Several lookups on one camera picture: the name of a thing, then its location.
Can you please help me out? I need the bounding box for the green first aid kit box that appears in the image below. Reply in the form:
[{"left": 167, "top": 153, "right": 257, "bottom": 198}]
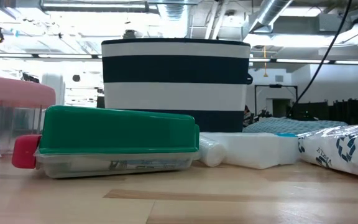
[{"left": 11, "top": 105, "right": 201, "bottom": 179}]

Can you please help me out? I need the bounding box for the blue white pill organizer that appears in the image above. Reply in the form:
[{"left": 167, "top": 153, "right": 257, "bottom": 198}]
[{"left": 200, "top": 131, "right": 301, "bottom": 170}]

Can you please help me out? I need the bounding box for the pink lidded clear container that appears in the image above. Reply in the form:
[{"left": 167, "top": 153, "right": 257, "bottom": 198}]
[{"left": 0, "top": 76, "right": 57, "bottom": 157}]

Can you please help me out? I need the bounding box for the white pouch with ring print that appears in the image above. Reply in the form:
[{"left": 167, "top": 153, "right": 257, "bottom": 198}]
[{"left": 296, "top": 121, "right": 358, "bottom": 183}]

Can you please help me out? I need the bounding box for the navy white striped fabric basket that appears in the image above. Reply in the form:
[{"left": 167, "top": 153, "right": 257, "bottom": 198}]
[{"left": 101, "top": 37, "right": 254, "bottom": 133}]

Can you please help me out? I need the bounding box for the teal patterned folded cloth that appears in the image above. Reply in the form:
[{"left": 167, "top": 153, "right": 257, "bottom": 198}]
[{"left": 242, "top": 116, "right": 349, "bottom": 136}]

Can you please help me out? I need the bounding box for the white pillar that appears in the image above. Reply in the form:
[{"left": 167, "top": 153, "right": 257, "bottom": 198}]
[{"left": 40, "top": 72, "right": 66, "bottom": 107}]

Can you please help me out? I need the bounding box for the black equipment rack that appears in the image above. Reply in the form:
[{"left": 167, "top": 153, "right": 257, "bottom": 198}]
[{"left": 290, "top": 98, "right": 358, "bottom": 126}]

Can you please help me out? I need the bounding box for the yellow hanging cord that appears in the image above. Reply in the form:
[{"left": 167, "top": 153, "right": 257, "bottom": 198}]
[{"left": 262, "top": 45, "right": 269, "bottom": 78}]

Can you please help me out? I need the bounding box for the black rectangular stand frame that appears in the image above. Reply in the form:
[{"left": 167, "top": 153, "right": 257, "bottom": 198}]
[{"left": 254, "top": 83, "right": 299, "bottom": 118}]

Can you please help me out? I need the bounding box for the silver ventilation duct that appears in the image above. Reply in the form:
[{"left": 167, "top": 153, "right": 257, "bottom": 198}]
[{"left": 248, "top": 0, "right": 293, "bottom": 32}]

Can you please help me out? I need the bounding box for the thin black hanging cable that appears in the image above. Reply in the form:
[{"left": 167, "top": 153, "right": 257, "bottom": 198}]
[{"left": 286, "top": 0, "right": 354, "bottom": 118}]

